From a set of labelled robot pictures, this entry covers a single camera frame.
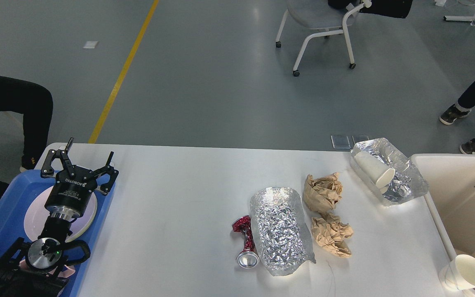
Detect walking person black sneakers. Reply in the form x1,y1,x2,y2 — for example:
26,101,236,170
360,0,475,154

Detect white paper cup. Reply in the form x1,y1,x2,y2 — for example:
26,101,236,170
438,255,475,291

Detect small silver foil bag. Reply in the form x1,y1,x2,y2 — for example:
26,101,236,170
350,138,429,206

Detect blue plastic tray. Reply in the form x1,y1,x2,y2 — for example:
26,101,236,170
0,170,116,297

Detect crumpled brown paper upper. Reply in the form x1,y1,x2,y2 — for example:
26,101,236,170
302,172,343,214

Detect pink ribbed mug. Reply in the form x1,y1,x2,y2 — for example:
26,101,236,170
19,260,75,297

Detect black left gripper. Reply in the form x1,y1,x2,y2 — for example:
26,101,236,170
41,138,120,219

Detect crushed red can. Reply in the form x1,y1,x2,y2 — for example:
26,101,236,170
232,215,259,269

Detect crumpled brown paper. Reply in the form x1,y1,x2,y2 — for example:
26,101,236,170
311,212,354,258
302,172,343,214

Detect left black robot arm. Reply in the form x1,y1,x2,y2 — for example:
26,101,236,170
0,148,119,297

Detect grey white office chair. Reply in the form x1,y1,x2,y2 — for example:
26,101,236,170
275,0,372,77

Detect crumpled brown paper lower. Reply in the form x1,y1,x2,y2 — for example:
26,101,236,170
311,212,354,258

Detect white cup in foil bag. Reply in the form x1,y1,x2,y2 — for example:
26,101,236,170
354,151,396,194

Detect person in black left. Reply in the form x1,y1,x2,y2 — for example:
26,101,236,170
0,73,54,203

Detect pink plate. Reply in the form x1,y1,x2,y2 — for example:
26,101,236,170
24,186,98,242

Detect beige plastic bin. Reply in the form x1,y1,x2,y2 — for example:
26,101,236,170
411,154,475,297

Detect large silver foil bag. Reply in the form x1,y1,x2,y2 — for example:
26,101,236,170
249,187,316,277

